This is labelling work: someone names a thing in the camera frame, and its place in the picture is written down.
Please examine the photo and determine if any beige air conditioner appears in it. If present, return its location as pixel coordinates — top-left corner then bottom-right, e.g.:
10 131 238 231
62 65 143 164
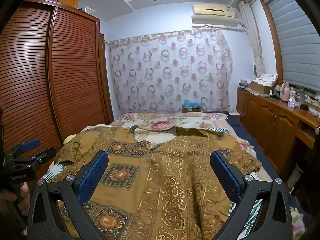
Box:
191 3 247 28

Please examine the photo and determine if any row of toiletry bottles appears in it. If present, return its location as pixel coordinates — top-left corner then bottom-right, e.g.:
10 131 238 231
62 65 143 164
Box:
269 85 282 100

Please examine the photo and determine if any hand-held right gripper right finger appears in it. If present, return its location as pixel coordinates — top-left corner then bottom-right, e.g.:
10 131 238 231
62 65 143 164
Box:
209 151 293 240

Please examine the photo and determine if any wooden window frame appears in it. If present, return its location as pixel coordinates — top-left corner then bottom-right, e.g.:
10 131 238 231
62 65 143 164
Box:
259 0 284 80

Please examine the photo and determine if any floral blanket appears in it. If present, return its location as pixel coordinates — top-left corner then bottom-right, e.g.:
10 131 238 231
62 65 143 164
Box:
110 112 308 240

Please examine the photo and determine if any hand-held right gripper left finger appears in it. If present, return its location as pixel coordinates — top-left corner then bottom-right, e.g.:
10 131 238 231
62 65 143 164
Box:
26 150 109 240

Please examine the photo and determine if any person's left hand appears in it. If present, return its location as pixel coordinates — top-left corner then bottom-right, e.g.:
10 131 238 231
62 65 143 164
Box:
0 183 32 218

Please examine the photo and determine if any white waste bin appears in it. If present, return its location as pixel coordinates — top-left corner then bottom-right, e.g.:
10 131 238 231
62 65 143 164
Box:
287 160 307 189

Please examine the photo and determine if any brown patterned shirt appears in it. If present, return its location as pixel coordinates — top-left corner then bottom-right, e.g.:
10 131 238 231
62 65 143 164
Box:
54 124 262 240

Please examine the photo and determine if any palm leaf print sheet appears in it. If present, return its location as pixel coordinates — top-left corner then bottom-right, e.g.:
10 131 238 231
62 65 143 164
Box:
41 161 274 240

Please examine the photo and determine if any wooden louvred wardrobe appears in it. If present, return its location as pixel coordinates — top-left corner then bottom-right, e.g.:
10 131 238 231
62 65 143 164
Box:
0 0 115 188

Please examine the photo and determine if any cardboard box on sideboard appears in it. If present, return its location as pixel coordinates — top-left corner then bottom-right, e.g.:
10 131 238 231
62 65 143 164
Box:
250 81 273 95

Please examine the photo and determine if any pink thermos jug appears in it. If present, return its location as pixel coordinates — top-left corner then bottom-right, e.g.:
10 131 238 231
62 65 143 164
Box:
281 81 293 102

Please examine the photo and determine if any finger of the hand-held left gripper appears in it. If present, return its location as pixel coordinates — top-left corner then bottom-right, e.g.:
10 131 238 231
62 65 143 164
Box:
11 147 57 167
5 139 41 159

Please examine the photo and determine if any crumpled blue cloth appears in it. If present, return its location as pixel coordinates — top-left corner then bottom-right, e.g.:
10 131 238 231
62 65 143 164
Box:
183 99 202 108

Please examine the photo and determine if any tied floral window curtain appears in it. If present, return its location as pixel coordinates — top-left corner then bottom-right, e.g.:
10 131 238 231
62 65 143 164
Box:
237 1 267 78

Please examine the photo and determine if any grey window blind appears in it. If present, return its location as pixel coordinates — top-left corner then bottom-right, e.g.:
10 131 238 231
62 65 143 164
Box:
264 0 320 90

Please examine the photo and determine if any circle print sheer curtain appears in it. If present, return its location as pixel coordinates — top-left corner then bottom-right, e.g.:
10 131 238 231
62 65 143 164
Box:
104 29 233 114

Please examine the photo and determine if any wooden sideboard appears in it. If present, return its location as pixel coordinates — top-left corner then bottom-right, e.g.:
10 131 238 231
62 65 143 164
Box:
236 89 320 180

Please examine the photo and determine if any navy bed sheet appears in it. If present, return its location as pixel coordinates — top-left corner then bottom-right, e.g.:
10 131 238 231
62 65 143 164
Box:
226 114 300 205

